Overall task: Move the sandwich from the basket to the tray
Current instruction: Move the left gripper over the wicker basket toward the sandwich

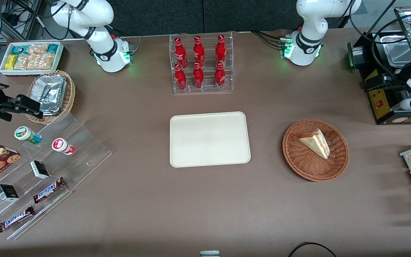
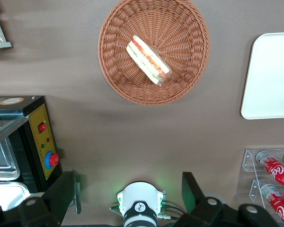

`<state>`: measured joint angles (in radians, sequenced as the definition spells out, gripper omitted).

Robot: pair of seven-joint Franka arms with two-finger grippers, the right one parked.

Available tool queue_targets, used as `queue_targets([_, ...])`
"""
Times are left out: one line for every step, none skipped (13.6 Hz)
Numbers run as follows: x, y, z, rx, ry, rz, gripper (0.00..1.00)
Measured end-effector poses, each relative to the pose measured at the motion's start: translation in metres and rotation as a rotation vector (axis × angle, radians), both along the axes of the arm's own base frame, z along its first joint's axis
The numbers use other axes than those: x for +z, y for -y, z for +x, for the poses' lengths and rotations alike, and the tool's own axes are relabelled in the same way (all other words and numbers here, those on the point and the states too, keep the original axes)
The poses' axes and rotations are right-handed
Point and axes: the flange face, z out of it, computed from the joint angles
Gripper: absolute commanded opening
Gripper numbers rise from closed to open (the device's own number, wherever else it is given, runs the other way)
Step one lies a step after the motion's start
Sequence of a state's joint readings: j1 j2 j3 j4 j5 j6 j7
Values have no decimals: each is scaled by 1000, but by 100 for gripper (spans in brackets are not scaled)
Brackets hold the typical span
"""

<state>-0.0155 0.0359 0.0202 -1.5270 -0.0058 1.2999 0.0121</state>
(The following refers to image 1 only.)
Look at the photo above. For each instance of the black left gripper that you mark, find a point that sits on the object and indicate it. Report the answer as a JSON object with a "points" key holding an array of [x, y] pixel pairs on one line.
{"points": [[392, 84]]}

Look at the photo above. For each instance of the triangular sandwich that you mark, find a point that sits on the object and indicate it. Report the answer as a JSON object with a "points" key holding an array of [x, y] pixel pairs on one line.
{"points": [[316, 142]]}

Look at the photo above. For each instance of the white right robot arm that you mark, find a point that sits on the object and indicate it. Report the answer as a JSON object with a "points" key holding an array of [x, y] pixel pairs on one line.
{"points": [[98, 16]]}

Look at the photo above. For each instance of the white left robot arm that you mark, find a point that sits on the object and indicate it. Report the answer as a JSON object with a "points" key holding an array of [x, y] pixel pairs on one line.
{"points": [[307, 21]]}

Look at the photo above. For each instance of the light wicker basket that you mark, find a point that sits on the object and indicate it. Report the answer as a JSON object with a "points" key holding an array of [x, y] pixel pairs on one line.
{"points": [[70, 96]]}

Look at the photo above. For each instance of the brown round wicker basket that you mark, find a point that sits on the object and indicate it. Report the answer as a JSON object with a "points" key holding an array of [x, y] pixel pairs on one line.
{"points": [[305, 164]]}

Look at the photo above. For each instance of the cream plastic tray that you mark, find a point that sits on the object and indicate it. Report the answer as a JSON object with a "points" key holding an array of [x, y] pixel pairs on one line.
{"points": [[209, 139]]}

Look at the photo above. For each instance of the black food warmer machine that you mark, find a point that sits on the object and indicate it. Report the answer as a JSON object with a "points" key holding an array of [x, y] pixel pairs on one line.
{"points": [[380, 107]]}

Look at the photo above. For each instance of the silver foil pack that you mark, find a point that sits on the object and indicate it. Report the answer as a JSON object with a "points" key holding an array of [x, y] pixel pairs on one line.
{"points": [[50, 92]]}

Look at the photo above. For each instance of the green lid cup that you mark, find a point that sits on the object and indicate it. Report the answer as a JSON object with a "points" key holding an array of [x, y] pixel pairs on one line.
{"points": [[25, 134]]}

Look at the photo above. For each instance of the steel warmer pan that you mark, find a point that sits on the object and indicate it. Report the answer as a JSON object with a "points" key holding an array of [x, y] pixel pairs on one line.
{"points": [[400, 53]]}

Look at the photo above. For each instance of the clear bag of crackers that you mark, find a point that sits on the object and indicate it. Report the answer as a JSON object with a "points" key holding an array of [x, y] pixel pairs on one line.
{"points": [[34, 61], [37, 49]]}

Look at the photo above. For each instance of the white snack bin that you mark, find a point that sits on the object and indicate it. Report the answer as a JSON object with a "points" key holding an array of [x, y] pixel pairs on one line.
{"points": [[2, 69]]}

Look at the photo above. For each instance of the red lid cup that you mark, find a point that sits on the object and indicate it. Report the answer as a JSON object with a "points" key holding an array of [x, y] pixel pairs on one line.
{"points": [[61, 145]]}

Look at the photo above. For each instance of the yellow snack packet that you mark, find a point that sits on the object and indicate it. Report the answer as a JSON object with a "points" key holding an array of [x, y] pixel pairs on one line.
{"points": [[10, 62]]}

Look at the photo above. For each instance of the teal snack packet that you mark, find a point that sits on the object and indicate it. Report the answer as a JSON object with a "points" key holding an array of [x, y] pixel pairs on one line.
{"points": [[19, 49], [52, 48]]}

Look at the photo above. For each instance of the small black box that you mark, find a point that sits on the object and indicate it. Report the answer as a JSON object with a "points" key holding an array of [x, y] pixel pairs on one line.
{"points": [[7, 192], [39, 169]]}

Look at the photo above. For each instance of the clear acrylic stepped display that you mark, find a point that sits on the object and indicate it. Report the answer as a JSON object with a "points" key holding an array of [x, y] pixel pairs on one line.
{"points": [[84, 150]]}

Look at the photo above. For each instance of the snickers bar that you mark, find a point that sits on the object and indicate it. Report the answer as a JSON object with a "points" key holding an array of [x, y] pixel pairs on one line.
{"points": [[15, 219], [48, 190]]}

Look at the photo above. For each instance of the clear acrylic bottle rack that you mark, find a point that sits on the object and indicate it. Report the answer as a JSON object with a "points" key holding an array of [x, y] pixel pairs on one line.
{"points": [[227, 85]]}

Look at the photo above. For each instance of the red cola bottle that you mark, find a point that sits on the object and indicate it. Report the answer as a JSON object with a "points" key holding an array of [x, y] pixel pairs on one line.
{"points": [[198, 77], [221, 50], [198, 53], [219, 77], [180, 53], [180, 79]]}

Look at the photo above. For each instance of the grey camera stand top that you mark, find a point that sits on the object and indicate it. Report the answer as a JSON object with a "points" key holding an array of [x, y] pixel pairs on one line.
{"points": [[209, 253]]}

